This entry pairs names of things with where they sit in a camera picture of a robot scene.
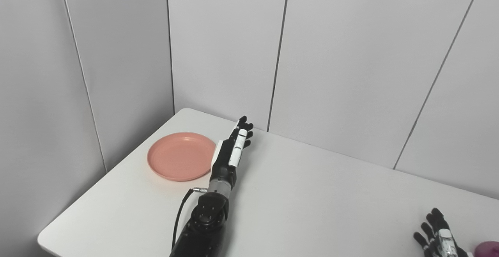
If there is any pink round plate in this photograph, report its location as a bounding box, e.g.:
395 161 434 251
147 132 217 182

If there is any purple red onion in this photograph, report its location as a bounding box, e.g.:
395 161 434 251
474 241 499 257

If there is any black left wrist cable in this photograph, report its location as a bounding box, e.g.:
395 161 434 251
172 187 208 252

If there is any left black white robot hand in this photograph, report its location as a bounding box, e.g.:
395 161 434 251
209 116 254 189

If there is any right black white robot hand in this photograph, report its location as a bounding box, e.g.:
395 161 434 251
413 208 474 257

